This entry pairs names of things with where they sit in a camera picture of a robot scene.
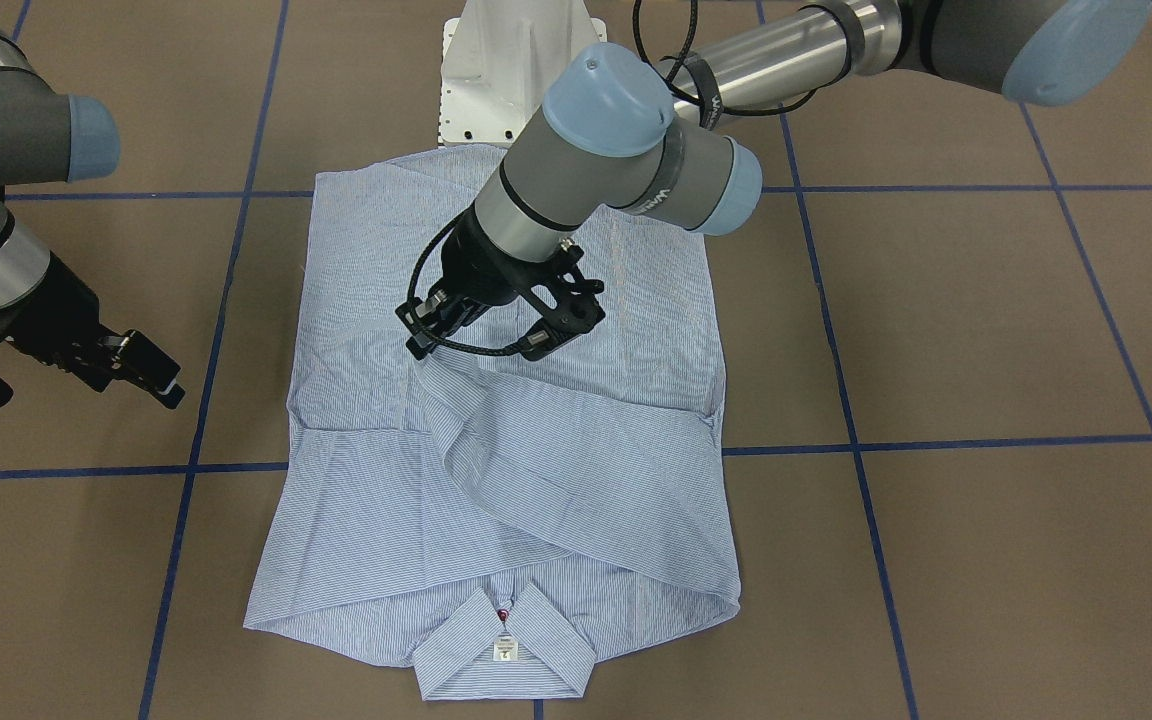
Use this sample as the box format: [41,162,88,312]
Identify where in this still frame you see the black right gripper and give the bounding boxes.
[0,255,185,410]

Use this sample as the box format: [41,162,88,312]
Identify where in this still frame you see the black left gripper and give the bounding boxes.
[396,211,588,361]

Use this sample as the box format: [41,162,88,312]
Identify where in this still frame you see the light blue striped shirt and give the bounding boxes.
[244,145,741,700]

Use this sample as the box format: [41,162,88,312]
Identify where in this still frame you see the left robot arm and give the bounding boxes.
[396,1,1152,361]

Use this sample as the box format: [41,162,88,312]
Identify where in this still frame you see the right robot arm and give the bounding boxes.
[0,26,185,409]

